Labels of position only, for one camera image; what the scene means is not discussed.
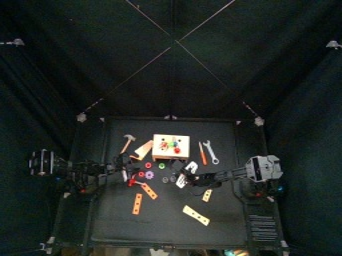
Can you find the red toy gear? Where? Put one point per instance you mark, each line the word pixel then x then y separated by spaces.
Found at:
pixel 141 174
pixel 149 165

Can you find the orange wooden strip with holes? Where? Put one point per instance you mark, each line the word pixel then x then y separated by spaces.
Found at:
pixel 137 203
pixel 149 191

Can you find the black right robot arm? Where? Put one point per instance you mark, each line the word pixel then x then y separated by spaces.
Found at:
pixel 249 170

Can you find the wooden toy saw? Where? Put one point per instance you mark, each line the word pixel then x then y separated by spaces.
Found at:
pixel 144 149

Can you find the grey frame clamp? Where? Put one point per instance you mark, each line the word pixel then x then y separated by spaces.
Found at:
pixel 333 44
pixel 259 121
pixel 81 117
pixel 170 117
pixel 18 42

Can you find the black table mat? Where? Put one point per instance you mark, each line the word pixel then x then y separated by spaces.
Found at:
pixel 169 230

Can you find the toy hammer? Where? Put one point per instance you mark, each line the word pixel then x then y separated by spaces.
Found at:
pixel 128 142

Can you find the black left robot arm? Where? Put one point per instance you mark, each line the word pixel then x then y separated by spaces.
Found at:
pixel 77 168

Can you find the short yellow strip with holes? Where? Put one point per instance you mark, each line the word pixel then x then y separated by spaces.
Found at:
pixel 208 195

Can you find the white toy wrench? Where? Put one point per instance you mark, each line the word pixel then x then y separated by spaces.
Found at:
pixel 212 152

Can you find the black cloth backdrop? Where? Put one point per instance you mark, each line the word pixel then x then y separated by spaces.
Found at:
pixel 178 76

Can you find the green toy gear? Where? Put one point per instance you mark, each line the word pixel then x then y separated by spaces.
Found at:
pixel 161 165

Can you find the red peg in box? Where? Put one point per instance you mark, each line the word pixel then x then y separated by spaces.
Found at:
pixel 164 145
pixel 177 150

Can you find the purple toy gear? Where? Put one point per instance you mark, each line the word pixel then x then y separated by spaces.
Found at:
pixel 150 174

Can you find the orange toy screwdriver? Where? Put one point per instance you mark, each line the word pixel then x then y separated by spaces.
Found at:
pixel 202 153

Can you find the long yellow strip with holes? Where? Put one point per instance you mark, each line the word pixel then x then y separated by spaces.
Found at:
pixel 196 215

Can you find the dark toy gear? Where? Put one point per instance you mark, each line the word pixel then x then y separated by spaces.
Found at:
pixel 173 178
pixel 165 179

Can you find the red toy bolt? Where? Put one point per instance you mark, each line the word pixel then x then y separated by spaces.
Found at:
pixel 132 182

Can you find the wooden toy tool box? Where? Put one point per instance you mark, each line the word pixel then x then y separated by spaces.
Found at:
pixel 172 148

